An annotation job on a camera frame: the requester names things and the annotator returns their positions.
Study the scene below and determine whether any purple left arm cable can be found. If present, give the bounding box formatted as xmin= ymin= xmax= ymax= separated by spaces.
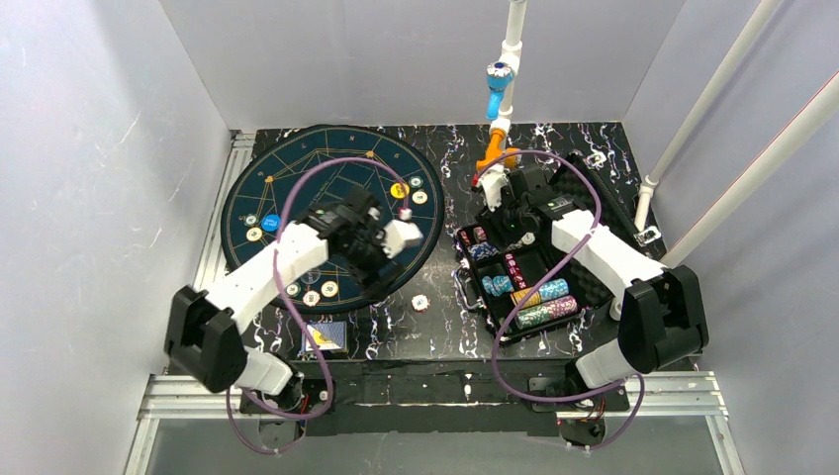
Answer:
xmin=226 ymin=156 xmax=415 ymax=456

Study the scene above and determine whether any black poker chip case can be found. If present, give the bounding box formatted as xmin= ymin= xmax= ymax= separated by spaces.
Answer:
xmin=454 ymin=153 xmax=666 ymax=346

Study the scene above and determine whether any blue small blind button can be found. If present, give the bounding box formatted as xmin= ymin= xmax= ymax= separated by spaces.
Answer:
xmin=260 ymin=214 xmax=281 ymax=234

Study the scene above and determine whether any chrome case handle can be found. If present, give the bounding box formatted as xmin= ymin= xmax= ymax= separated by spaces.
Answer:
xmin=453 ymin=268 xmax=482 ymax=312

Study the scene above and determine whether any light blue chip stack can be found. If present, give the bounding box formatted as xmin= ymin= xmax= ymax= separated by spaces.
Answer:
xmin=481 ymin=275 xmax=514 ymax=297

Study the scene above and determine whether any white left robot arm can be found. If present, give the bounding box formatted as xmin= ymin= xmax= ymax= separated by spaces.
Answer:
xmin=163 ymin=188 xmax=422 ymax=396

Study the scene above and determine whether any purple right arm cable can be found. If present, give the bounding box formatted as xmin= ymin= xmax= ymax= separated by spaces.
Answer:
xmin=473 ymin=149 xmax=647 ymax=451

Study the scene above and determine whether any aluminium frame rail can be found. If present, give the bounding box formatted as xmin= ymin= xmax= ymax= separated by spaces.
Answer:
xmin=124 ymin=131 xmax=256 ymax=474

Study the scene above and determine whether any white diagonal frame pole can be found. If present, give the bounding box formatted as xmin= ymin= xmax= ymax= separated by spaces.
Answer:
xmin=661 ymin=73 xmax=838 ymax=268

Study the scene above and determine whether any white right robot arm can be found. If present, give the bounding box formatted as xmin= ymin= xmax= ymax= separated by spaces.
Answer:
xmin=477 ymin=164 xmax=708 ymax=397

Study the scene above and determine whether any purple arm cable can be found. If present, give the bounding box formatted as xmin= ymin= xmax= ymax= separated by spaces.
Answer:
xmin=226 ymin=156 xmax=415 ymax=456
xmin=473 ymin=149 xmax=647 ymax=451

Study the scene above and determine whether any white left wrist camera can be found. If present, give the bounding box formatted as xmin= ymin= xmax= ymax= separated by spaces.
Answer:
xmin=382 ymin=220 xmax=423 ymax=259

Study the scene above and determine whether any boxed deck of playing cards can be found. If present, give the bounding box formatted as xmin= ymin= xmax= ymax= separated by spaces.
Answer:
xmin=300 ymin=322 xmax=348 ymax=354

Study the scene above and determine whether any yellow chip stack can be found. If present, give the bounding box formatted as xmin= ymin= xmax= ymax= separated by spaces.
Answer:
xmin=511 ymin=288 xmax=543 ymax=309

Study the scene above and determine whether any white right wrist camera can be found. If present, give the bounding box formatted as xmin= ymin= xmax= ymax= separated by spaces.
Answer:
xmin=477 ymin=164 xmax=509 ymax=212

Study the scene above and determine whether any round dark blue poker mat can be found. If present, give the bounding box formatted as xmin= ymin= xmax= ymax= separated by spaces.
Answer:
xmin=220 ymin=125 xmax=443 ymax=313

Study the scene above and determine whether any red and white poker chip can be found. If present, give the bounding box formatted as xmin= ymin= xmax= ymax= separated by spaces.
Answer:
xmin=411 ymin=294 xmax=429 ymax=313

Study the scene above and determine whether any clear dealer button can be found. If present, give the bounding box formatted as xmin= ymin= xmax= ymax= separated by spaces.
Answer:
xmin=300 ymin=268 xmax=322 ymax=286

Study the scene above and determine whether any yellow big blind button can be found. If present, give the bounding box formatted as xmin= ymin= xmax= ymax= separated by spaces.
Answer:
xmin=390 ymin=182 xmax=411 ymax=200

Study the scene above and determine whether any yellow poker chip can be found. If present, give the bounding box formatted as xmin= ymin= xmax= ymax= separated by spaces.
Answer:
xmin=245 ymin=227 xmax=263 ymax=242
xmin=321 ymin=280 xmax=339 ymax=298
xmin=412 ymin=190 xmax=428 ymax=205

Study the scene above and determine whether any white thin diagonal pole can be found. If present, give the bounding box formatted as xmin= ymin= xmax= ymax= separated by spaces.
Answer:
xmin=634 ymin=0 xmax=782 ymax=233

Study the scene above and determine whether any white pipe camera stand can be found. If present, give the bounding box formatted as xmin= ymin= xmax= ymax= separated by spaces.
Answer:
xmin=475 ymin=0 xmax=529 ymax=191

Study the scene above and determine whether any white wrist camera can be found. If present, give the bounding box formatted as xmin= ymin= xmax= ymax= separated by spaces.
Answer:
xmin=477 ymin=164 xmax=509 ymax=212
xmin=382 ymin=220 xmax=423 ymax=259

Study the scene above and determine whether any green and purple chip row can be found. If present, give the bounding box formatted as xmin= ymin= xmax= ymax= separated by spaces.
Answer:
xmin=514 ymin=295 xmax=579 ymax=329

